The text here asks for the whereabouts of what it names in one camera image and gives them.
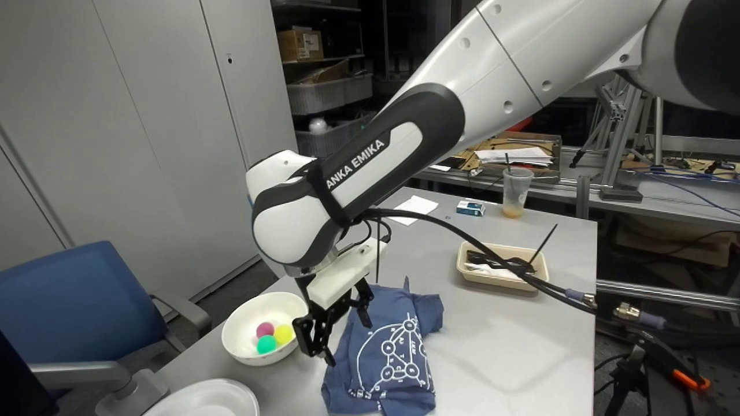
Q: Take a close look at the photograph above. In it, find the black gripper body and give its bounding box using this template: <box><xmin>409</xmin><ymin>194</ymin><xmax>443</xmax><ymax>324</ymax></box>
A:
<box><xmin>291</xmin><ymin>283</ymin><xmax>362</xmax><ymax>356</ymax></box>

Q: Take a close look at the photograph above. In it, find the blue printed t-shirt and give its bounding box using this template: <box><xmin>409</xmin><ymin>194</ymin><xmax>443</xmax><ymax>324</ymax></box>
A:
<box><xmin>319</xmin><ymin>278</ymin><xmax>446</xmax><ymax>416</ymax></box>

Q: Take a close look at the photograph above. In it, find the white bowl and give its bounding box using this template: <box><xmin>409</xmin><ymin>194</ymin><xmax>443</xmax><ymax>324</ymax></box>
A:
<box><xmin>219</xmin><ymin>290</ymin><xmax>311</xmax><ymax>370</ymax></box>

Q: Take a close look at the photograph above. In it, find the black cutlery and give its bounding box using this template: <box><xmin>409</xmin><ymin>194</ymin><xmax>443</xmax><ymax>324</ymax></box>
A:
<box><xmin>465</xmin><ymin>247</ymin><xmax>539</xmax><ymax>278</ymax></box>

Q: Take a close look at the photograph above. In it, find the beige plastic tray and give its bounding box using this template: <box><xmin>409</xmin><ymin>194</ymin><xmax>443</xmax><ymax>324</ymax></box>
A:
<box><xmin>453</xmin><ymin>238</ymin><xmax>554</xmax><ymax>293</ymax></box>

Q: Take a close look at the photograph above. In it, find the white plate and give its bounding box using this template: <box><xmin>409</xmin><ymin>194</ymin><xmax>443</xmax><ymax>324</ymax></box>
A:
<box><xmin>144</xmin><ymin>377</ymin><xmax>262</xmax><ymax>416</ymax></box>

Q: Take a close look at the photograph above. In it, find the grey storage bin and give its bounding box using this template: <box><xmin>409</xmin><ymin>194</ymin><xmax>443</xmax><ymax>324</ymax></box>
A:
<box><xmin>293</xmin><ymin>109</ymin><xmax>379</xmax><ymax>163</ymax></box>
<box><xmin>288</xmin><ymin>70</ymin><xmax>374</xmax><ymax>119</ymax></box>

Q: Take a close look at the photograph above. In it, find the clear plastic cup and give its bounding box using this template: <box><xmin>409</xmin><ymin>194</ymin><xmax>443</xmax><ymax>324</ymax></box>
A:
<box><xmin>502</xmin><ymin>164</ymin><xmax>537</xmax><ymax>220</ymax></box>

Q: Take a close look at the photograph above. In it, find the brown board with papers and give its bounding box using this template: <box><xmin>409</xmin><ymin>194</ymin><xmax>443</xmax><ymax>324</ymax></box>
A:
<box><xmin>453</xmin><ymin>135</ymin><xmax>564</xmax><ymax>183</ymax></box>

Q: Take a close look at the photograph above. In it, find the blue chair with grey armrest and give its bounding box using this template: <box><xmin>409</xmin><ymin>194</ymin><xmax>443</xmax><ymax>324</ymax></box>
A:
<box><xmin>0</xmin><ymin>241</ymin><xmax>216</xmax><ymax>416</ymax></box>

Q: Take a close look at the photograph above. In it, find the cardboard box on shelf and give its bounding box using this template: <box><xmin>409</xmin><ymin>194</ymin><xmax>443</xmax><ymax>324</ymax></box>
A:
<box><xmin>278</xmin><ymin>25</ymin><xmax>326</xmax><ymax>65</ymax></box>

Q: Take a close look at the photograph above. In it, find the black tripod with orange clamp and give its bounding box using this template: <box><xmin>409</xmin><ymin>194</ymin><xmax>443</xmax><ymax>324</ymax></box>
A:
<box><xmin>598</xmin><ymin>326</ymin><xmax>714</xmax><ymax>416</ymax></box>

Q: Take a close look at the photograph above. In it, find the dark shelf unit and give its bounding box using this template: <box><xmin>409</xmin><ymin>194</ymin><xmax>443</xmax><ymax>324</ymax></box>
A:
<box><xmin>271</xmin><ymin>0</ymin><xmax>473</xmax><ymax>170</ymax></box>

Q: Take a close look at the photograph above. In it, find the grey metal cabinet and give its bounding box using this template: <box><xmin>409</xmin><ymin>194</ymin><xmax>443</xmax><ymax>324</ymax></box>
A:
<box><xmin>0</xmin><ymin>0</ymin><xmax>304</xmax><ymax>304</ymax></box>

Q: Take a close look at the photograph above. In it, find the large brown cardboard box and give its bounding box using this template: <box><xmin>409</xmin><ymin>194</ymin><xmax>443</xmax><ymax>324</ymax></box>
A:
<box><xmin>616</xmin><ymin>217</ymin><xmax>740</xmax><ymax>274</ymax></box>

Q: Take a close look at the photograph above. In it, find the grey workbench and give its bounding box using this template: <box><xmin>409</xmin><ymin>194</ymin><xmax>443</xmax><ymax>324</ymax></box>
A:
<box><xmin>400</xmin><ymin>146</ymin><xmax>740</xmax><ymax>229</ymax></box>

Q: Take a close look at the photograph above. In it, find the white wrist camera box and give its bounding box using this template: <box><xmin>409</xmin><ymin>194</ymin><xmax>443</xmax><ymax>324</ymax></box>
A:
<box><xmin>306</xmin><ymin>238</ymin><xmax>387</xmax><ymax>307</ymax></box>

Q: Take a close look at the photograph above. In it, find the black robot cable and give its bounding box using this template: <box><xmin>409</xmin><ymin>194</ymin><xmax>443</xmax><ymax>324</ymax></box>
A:
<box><xmin>356</xmin><ymin>206</ymin><xmax>666</xmax><ymax>334</ymax></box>

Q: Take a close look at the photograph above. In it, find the grey metal rail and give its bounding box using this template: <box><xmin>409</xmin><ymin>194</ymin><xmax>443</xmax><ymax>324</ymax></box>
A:
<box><xmin>598</xmin><ymin>278</ymin><xmax>740</xmax><ymax>315</ymax></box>

